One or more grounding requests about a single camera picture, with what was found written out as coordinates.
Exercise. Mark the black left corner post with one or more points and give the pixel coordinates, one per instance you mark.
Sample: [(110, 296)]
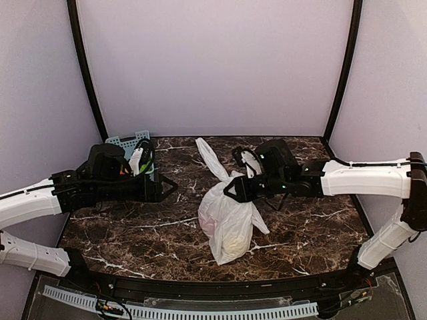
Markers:
[(84, 68)]

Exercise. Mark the white plastic bag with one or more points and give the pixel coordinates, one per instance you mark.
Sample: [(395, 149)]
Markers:
[(227, 223)]

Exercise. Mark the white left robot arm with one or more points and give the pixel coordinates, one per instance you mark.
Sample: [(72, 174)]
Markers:
[(105, 176)]

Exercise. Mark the grey slotted cable duct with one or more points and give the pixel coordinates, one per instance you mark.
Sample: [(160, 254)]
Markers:
[(156, 308)]

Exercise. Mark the black right corner post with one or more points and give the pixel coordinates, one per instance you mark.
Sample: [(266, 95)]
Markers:
[(344, 75)]

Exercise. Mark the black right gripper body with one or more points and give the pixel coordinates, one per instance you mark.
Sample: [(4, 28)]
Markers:
[(259, 190)]

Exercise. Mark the black corner post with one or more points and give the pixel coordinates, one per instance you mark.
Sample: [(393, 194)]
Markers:
[(344, 75), (84, 68)]

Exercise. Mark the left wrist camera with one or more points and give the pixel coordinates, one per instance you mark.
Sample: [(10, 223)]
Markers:
[(142, 158)]

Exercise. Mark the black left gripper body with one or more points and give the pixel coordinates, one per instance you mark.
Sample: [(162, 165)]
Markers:
[(143, 194)]

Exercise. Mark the light blue plastic basket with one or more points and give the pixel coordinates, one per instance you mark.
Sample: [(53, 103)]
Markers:
[(128, 143)]

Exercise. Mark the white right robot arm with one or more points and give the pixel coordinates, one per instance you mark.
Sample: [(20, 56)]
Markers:
[(403, 178)]

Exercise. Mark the black front rail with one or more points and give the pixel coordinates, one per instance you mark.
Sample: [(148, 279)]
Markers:
[(323, 286)]

